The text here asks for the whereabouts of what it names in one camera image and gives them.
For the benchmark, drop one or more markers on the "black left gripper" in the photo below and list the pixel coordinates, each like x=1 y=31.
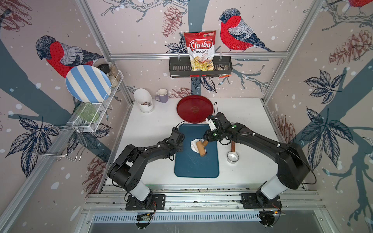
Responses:
x=181 y=146

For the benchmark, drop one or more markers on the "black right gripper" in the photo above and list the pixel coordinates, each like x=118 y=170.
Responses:
x=208 y=138

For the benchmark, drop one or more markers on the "white dough piece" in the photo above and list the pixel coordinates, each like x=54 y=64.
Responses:
x=194 y=145

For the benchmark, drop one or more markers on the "wooden dough roller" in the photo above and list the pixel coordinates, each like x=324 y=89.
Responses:
x=201 y=147

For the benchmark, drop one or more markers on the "teal cutting board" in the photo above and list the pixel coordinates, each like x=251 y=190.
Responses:
x=189 y=164

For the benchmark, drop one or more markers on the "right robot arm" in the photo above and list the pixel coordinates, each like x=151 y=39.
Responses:
x=292 y=164

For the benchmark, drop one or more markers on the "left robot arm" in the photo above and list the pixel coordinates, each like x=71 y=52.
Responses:
x=128 y=168

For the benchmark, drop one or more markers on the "red round tray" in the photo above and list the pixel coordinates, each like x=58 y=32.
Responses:
x=194 y=109

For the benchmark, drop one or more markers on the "purple mug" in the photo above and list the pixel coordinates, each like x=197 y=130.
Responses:
x=162 y=95

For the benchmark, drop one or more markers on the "white cutlery holder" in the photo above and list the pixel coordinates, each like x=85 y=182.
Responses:
x=144 y=100

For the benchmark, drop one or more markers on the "Chuba cassava chips bag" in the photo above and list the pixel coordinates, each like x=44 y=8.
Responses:
x=201 y=50

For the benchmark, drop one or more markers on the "spice jar silver lid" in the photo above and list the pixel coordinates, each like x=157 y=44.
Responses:
x=114 y=76

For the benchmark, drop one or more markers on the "green glass cup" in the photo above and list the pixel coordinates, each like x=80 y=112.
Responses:
x=87 y=112

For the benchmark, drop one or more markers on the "spice jar dark lid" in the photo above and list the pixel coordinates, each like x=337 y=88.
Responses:
x=105 y=68

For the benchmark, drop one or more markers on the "blue striped plate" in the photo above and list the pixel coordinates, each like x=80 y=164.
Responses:
x=88 y=84

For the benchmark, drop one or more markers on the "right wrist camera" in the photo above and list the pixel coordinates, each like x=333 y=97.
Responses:
x=211 y=124

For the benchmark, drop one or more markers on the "metal spatula wooden handle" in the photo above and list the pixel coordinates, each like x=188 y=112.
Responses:
x=233 y=146

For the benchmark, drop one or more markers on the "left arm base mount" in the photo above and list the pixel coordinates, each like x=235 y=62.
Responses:
x=152 y=202

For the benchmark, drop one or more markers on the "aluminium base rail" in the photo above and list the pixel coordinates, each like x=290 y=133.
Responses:
x=198 y=205

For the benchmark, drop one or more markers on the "black wire wall basket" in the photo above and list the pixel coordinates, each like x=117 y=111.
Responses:
x=181 y=67

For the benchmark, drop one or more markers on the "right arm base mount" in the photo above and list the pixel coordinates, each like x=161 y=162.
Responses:
x=258 y=200

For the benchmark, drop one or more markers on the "clear wire wall shelf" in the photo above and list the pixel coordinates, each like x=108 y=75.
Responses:
x=78 y=124

